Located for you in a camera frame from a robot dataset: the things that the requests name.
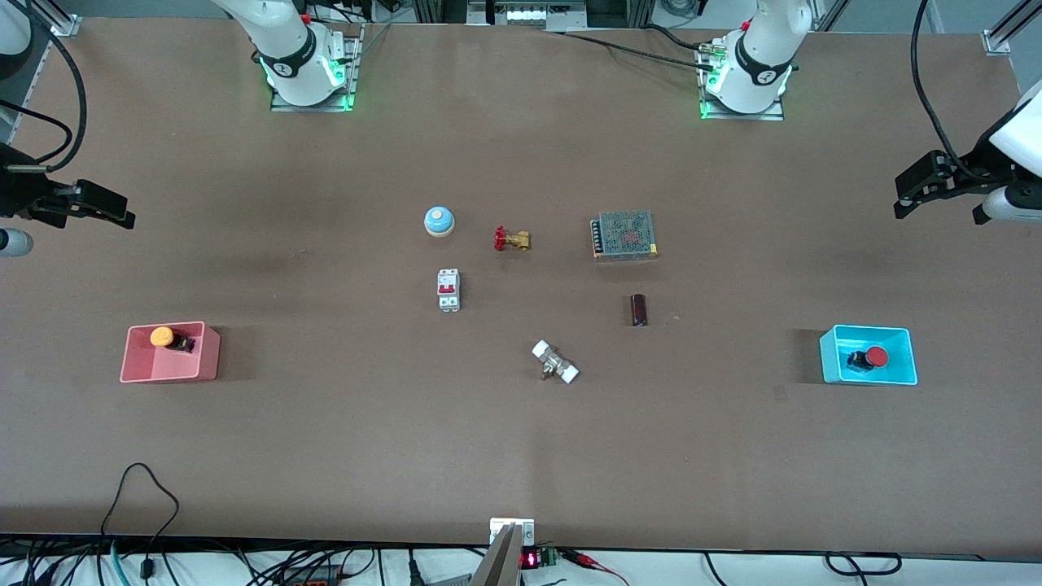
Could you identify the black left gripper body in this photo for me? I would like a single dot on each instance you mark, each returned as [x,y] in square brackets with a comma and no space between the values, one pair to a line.
[974,177]

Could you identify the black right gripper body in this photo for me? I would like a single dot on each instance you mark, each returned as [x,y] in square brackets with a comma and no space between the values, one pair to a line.
[18,195]

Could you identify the yellow push button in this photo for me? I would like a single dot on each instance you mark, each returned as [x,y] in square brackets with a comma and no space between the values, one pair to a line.
[162,335]

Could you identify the red push button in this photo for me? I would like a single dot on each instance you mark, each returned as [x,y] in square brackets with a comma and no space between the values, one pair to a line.
[876,356]

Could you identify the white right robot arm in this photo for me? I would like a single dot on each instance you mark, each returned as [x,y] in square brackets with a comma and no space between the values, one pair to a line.
[297,73]

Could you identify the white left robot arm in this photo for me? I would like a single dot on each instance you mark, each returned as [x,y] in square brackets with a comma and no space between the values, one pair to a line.
[753,77]

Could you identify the pink plastic box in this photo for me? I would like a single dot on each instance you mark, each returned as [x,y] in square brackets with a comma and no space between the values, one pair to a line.
[163,366]

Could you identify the cyan plastic box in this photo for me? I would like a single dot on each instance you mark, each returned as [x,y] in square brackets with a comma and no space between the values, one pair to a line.
[838,358]

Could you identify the metal mesh power supply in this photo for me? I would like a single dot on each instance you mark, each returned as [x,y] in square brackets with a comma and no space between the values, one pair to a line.
[625,234]

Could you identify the dark brown cylinder capacitor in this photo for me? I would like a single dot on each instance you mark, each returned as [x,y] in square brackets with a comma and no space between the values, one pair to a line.
[639,310]

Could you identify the blue service bell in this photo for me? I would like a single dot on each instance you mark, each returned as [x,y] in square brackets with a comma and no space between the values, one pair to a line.
[439,220]

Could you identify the white circuit breaker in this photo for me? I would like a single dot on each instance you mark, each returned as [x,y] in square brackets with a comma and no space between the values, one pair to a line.
[448,290]

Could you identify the metal valve white ends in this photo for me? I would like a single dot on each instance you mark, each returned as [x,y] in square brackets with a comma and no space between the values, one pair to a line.
[555,362]

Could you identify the white lit device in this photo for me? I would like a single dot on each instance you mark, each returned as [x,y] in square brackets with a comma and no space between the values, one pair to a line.
[529,14]

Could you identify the red LED display module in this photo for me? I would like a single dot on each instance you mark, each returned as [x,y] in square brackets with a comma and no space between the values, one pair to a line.
[533,558]

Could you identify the aluminium frame profile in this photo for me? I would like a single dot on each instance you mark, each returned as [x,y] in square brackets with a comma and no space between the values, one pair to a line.
[1005,37]
[63,24]

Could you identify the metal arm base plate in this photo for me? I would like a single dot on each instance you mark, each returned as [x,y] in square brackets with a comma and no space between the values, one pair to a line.
[745,115]
[352,73]

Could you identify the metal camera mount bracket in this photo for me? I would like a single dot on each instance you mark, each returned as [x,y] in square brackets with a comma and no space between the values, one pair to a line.
[509,553]

